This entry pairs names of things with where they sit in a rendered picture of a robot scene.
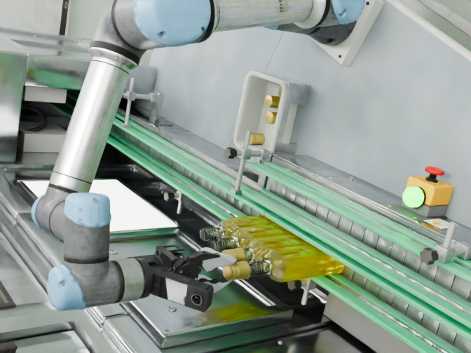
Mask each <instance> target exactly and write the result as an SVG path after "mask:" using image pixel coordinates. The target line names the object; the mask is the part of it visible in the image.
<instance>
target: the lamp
mask: <svg viewBox="0 0 471 353"><path fill-rule="evenodd" d="M402 198H403V201H404V203H405V204H406V205H407V206H408V207H421V206H423V205H424V204H425V201H426V194H425V191H424V190H423V189H422V188H421V187H420V186H412V187H408V188H407V189H406V190H405V191H404V193H403V196H402Z"/></svg>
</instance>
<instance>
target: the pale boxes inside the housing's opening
mask: <svg viewBox="0 0 471 353"><path fill-rule="evenodd" d="M66 96H67V90H65V89H55V88H38V87H29V86H23V93H22V99H23V100H25V101H35V102H55V103H65V102H66ZM41 124H42V123H38V122H21V121H20V127H19V130H20V135H18V148H19V149H20V150H21V151H22V152H45V153H59V152H60V149H61V146H62V142H63V141H64V137H65V135H66V132H67V131H66V130H64V129H62V128H61V127H60V126H59V125H57V124H56V123H47V125H46V126H45V127H44V128H43V129H42V130H40V131H38V132H32V131H26V130H28V129H32V128H35V127H38V126H40V125H41Z"/></svg>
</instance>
